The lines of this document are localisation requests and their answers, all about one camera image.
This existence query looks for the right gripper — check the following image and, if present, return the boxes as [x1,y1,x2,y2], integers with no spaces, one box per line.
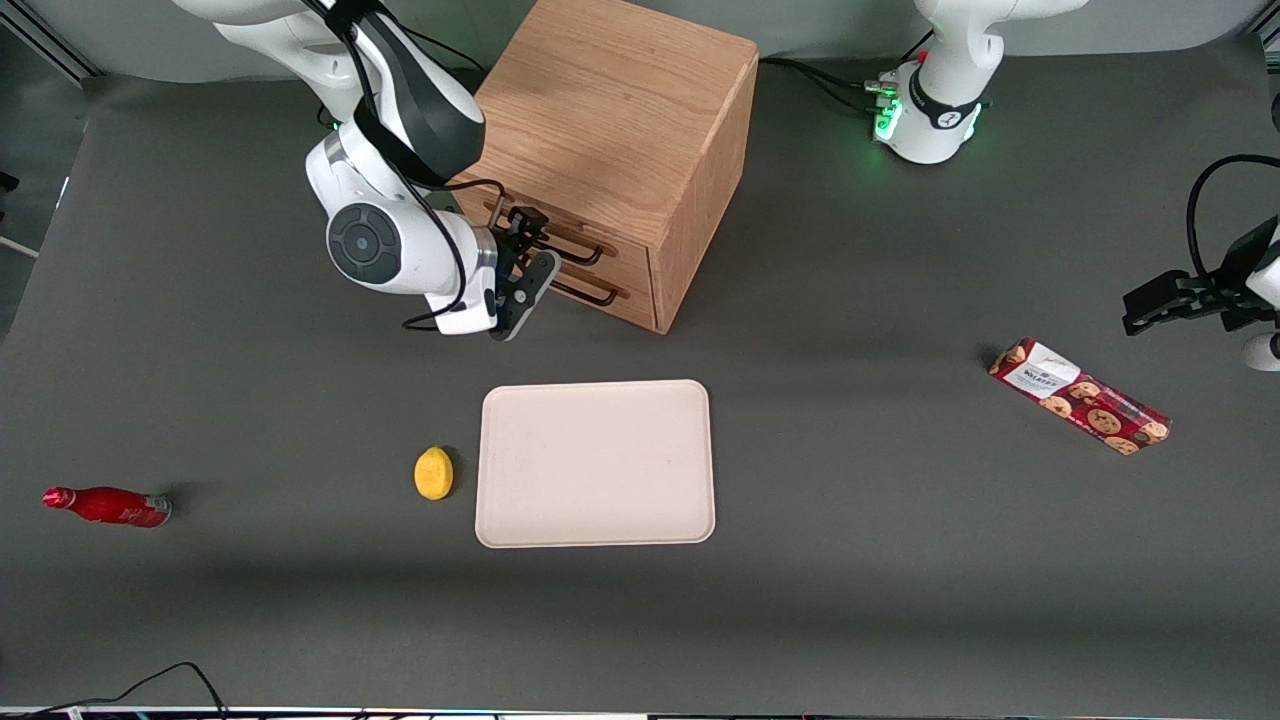
[436,204,562,343]

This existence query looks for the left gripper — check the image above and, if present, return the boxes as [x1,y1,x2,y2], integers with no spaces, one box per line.
[1122,215,1280,373]

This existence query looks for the black metal drawer handle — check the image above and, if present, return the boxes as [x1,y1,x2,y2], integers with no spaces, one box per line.
[485,195,606,267]
[545,270,619,307]

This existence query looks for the wooden drawer with deep tray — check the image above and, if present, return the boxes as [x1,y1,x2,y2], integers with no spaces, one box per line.
[452,178,657,293]

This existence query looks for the wooden drawer front panel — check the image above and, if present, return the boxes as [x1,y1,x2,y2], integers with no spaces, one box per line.
[528,250,659,334]

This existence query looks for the wooden drawer cabinet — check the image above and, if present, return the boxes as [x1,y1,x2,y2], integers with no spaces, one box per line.
[440,0,759,335]

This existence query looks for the red cookie package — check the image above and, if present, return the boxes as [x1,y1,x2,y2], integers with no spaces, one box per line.
[988,337,1173,457]

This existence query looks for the beige rectangular tray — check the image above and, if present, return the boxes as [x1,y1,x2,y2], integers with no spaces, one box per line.
[475,379,717,550]

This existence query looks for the yellow lemon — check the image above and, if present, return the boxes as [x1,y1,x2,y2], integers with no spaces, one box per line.
[414,446,455,501]

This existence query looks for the red bottle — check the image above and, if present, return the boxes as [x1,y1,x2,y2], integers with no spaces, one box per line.
[42,486,173,529]

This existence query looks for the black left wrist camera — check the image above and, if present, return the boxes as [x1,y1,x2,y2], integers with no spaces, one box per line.
[1213,228,1279,333]

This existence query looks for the black looped cable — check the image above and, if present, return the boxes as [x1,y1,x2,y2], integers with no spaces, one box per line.
[1186,154,1280,289]

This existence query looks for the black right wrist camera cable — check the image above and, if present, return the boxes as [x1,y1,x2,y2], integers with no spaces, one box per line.
[300,0,507,333]

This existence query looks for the black right arm base cable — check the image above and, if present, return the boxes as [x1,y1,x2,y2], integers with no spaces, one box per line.
[400,25,488,77]

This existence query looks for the black arm base cable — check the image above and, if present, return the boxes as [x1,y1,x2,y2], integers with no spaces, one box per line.
[790,62,889,117]
[400,25,488,77]
[758,56,893,95]

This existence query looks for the black left arm base cable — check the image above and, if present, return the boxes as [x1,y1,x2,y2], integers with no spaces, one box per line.
[758,56,893,95]
[790,62,889,117]

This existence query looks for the black cable on table edge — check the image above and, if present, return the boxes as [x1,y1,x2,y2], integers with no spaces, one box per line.
[0,661,229,720]

